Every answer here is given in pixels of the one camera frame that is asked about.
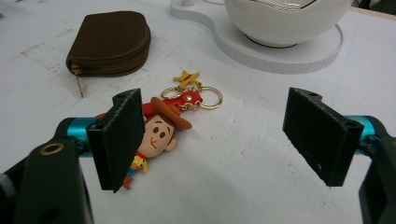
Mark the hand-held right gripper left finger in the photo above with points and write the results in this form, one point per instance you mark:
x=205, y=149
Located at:
x=116, y=143

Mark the white ceramic bowl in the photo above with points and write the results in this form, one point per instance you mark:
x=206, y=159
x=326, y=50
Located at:
x=285, y=18

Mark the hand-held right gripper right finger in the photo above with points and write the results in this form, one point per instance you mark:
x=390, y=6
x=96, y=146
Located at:
x=320, y=137

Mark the brown zip coin pouch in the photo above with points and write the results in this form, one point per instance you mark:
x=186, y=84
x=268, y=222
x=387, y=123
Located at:
x=109, y=46

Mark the white round appliance with base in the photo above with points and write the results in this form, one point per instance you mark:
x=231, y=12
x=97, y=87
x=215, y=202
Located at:
x=280, y=53

